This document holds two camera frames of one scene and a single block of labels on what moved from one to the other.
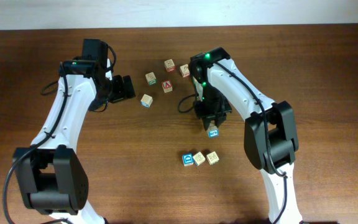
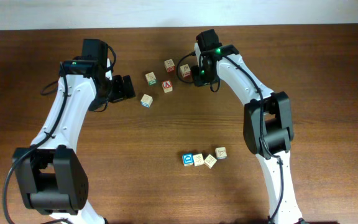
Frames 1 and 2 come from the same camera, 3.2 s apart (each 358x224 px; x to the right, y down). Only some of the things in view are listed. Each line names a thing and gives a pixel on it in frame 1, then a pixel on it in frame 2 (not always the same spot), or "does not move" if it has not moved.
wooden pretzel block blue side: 146,101 does not move
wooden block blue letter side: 214,133 -> 220,153
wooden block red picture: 184,70 does not move
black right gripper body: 212,106 -> 200,78
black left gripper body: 118,93 does not move
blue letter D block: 188,159 does not move
